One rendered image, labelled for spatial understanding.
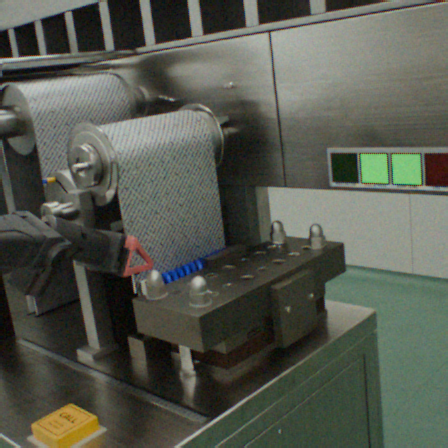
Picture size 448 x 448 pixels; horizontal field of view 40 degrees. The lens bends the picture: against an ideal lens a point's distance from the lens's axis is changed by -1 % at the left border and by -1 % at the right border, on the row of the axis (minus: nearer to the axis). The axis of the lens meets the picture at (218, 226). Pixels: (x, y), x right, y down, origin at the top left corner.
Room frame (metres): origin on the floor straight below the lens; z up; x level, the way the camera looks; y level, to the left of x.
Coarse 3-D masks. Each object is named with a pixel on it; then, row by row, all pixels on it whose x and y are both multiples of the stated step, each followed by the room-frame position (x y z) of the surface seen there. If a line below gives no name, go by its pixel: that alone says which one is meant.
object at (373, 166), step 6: (360, 156) 1.05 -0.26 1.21; (366, 156) 1.04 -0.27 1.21; (372, 156) 1.04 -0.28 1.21; (378, 156) 1.03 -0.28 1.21; (384, 156) 1.02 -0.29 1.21; (366, 162) 1.05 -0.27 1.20; (372, 162) 1.04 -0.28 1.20; (378, 162) 1.03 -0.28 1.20; (384, 162) 1.02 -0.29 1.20; (366, 168) 1.05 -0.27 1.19; (372, 168) 1.04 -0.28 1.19; (378, 168) 1.03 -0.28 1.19; (384, 168) 1.02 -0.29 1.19; (366, 174) 1.05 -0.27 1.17; (372, 174) 1.04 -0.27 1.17; (378, 174) 1.03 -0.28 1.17; (384, 174) 1.02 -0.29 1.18; (366, 180) 1.05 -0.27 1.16; (372, 180) 1.04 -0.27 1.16; (378, 180) 1.03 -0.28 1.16; (384, 180) 1.02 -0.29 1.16
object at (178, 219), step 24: (120, 192) 1.02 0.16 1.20; (144, 192) 1.06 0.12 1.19; (168, 192) 1.10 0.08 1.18; (192, 192) 1.14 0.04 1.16; (216, 192) 1.18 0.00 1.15; (144, 216) 1.05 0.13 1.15; (168, 216) 1.09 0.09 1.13; (192, 216) 1.13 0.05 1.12; (216, 216) 1.18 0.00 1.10; (144, 240) 1.05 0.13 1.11; (168, 240) 1.08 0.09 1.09; (192, 240) 1.13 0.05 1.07; (216, 240) 1.17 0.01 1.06; (144, 264) 1.04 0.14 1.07; (168, 264) 1.08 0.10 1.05
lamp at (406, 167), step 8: (392, 160) 1.01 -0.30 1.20; (400, 160) 1.00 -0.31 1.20; (408, 160) 0.99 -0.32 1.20; (416, 160) 0.98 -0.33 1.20; (400, 168) 1.00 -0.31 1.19; (408, 168) 0.99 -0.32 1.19; (416, 168) 0.98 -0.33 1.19; (400, 176) 1.00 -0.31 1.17; (408, 176) 0.99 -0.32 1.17; (416, 176) 0.98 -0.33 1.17; (416, 184) 0.98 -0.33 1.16
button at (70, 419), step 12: (72, 408) 0.82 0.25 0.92; (48, 420) 0.79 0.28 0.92; (60, 420) 0.79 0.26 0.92; (72, 420) 0.78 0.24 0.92; (84, 420) 0.78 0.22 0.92; (96, 420) 0.78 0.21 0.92; (36, 432) 0.78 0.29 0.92; (48, 432) 0.76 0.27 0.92; (60, 432) 0.76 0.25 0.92; (72, 432) 0.76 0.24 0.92; (84, 432) 0.77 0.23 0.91; (48, 444) 0.76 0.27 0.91; (60, 444) 0.74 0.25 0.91; (72, 444) 0.75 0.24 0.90
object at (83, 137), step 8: (80, 136) 1.07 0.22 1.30; (88, 136) 1.05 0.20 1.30; (96, 144) 1.04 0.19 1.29; (104, 152) 1.02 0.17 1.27; (104, 160) 1.03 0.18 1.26; (104, 168) 1.03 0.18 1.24; (104, 176) 1.03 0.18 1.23; (104, 184) 1.04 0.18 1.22; (96, 192) 1.06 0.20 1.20; (104, 192) 1.04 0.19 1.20
